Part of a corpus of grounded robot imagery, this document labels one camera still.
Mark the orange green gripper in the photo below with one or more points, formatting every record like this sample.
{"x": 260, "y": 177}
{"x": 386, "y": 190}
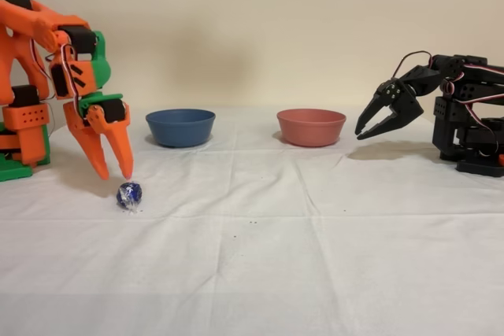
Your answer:
{"x": 103, "y": 112}

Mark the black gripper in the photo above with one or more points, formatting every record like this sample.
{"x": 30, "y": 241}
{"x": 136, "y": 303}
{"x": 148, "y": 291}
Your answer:
{"x": 398, "y": 103}

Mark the blue candy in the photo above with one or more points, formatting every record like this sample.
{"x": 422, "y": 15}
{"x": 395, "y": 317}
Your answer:
{"x": 129, "y": 194}

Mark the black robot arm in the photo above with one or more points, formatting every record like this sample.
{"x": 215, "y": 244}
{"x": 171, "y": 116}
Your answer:
{"x": 468, "y": 92}

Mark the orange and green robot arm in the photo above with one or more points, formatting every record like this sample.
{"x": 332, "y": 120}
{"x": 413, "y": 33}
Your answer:
{"x": 23, "y": 21}

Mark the pink red bowl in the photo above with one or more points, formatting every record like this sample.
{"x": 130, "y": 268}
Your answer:
{"x": 311, "y": 129}

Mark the blue bowl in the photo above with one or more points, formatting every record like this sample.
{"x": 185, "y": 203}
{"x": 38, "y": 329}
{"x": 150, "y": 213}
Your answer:
{"x": 180, "y": 129}

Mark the white tablecloth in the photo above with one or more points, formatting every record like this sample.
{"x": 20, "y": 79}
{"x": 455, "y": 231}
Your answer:
{"x": 252, "y": 253}

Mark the green arm base plate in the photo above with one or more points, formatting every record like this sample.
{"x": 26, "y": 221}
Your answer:
{"x": 15, "y": 172}

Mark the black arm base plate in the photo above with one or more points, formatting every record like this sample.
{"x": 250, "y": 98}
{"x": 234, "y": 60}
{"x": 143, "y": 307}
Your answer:
{"x": 480, "y": 168}

